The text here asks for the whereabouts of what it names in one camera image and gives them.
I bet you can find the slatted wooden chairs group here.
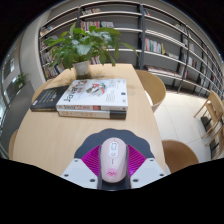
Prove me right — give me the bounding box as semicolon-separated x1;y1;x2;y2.
193;89;224;161

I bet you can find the tan book, dark spine end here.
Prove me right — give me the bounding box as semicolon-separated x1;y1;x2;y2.
57;108;128;120

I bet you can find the white illustrated large book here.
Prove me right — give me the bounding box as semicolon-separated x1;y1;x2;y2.
55;78;129;112

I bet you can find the pale pink computer mouse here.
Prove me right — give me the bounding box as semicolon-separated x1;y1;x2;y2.
99;137;129;184

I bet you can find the small leafy floor plant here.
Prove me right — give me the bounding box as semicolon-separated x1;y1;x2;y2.
14;72;29;90

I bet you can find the grey shelf unit with books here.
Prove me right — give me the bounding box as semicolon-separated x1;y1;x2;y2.
38;0;224;101

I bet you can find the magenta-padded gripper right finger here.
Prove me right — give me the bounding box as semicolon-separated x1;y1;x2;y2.
124;143;168;190

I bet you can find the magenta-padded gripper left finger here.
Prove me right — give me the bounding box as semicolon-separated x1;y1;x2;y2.
60;143;104;190

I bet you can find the green potted plant, grey pot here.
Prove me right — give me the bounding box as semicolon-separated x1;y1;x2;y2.
43;22;138;80

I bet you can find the black hardcover book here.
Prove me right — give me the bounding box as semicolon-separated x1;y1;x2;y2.
29;84;70;112

